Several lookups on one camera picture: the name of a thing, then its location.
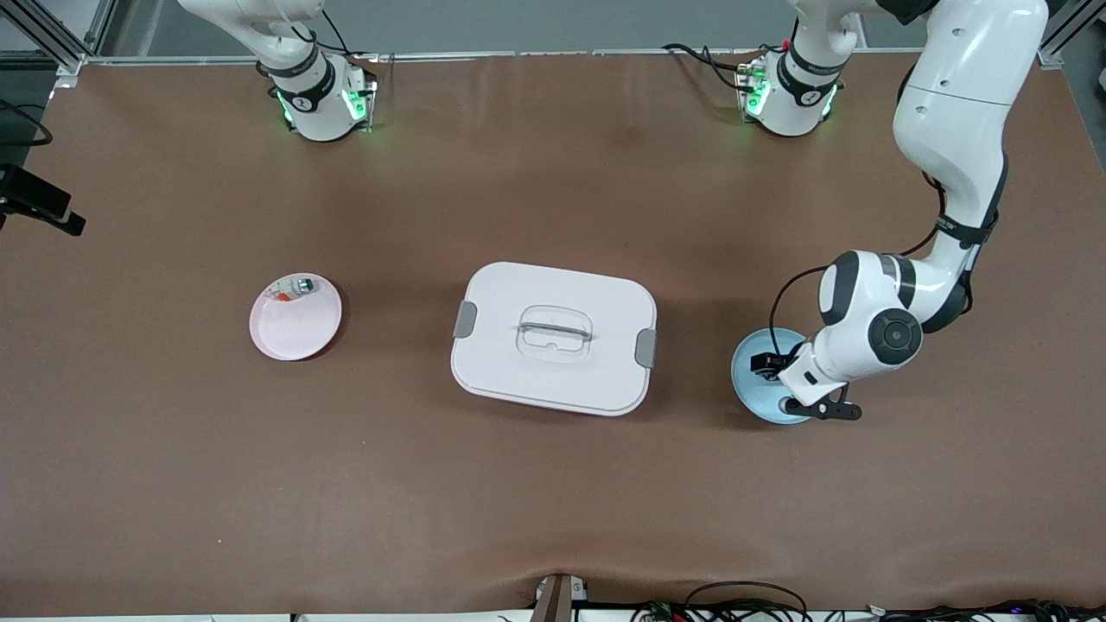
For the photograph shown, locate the black looped cable bundle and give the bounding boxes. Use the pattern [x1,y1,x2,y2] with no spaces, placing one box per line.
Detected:
[631,581,813,622]

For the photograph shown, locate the pink round plate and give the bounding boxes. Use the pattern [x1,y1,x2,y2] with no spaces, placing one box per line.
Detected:
[249,273,343,362]

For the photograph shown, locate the aluminium frame profile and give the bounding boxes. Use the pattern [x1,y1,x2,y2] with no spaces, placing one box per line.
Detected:
[0,0,118,79]
[1034,0,1106,70]

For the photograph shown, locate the metal table edge rail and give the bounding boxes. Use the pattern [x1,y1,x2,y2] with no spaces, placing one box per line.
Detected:
[82,47,1038,64]

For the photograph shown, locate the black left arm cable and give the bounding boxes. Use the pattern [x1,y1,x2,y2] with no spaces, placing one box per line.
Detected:
[768,155,1008,358]

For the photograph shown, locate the light blue round plate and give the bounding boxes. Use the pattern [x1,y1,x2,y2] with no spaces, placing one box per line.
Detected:
[730,327,818,426]

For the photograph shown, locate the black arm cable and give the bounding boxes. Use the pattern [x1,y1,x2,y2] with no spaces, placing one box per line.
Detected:
[768,155,1008,358]
[0,98,54,146]

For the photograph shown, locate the white lidded storage box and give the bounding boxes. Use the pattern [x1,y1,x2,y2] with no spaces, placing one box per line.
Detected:
[450,262,658,418]

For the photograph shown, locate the black left base cables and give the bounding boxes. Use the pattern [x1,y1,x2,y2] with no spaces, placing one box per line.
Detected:
[662,41,761,92]

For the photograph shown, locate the black right base cable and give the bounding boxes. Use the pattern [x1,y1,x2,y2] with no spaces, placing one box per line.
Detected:
[315,7,378,87]

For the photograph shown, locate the metal clamp bracket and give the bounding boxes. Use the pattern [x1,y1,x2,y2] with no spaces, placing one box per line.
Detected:
[531,573,589,622]

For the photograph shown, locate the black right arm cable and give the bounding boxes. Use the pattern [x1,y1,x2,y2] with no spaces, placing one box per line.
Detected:
[0,98,54,146]

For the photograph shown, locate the brown table mat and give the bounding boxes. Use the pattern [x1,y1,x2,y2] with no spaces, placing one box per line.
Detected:
[0,48,1106,616]

